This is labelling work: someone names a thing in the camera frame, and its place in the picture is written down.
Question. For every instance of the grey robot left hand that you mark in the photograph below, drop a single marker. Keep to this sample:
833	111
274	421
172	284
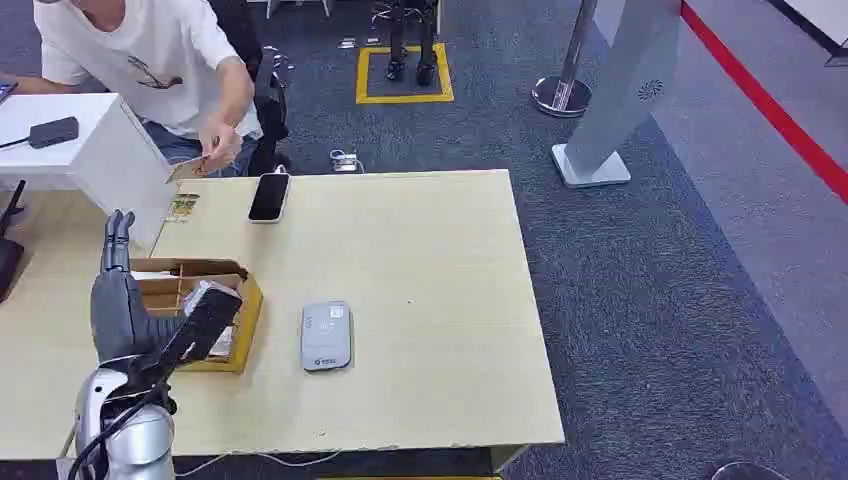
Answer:
119	318

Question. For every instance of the black monitor stand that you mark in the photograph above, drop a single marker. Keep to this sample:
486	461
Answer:
8	258

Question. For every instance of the grey pillar stand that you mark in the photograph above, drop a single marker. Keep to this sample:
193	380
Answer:
623	73

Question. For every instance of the small white floor connector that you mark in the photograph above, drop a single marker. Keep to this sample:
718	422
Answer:
344	161

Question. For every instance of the black office chair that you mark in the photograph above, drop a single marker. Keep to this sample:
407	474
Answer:
268	99

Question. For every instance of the black robot legs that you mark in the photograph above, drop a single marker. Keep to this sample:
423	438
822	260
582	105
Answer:
411	40

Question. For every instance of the person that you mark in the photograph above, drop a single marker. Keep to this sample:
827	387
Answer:
159	60

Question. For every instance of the person's hand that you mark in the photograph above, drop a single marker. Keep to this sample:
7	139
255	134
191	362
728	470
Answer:
222	142

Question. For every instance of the tan card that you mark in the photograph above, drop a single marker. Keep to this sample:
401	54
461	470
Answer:
185	169

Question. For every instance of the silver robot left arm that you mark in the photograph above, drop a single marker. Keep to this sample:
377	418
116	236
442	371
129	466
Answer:
136	430

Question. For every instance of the wooden card box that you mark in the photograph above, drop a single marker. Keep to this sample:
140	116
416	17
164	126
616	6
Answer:
248	318

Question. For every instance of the black power adapter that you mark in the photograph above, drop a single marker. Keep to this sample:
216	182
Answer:
54	131

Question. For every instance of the white cabinet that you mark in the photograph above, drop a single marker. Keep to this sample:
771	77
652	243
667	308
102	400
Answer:
99	159

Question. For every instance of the round chrome base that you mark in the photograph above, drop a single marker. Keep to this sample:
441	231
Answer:
748	472

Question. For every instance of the black smartphone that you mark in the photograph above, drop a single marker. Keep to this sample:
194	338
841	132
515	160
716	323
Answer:
269	197

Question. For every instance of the green sticker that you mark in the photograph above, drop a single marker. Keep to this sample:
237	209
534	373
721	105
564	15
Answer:
182	206

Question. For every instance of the chrome stanchion post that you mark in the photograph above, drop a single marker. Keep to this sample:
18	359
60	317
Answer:
563	93

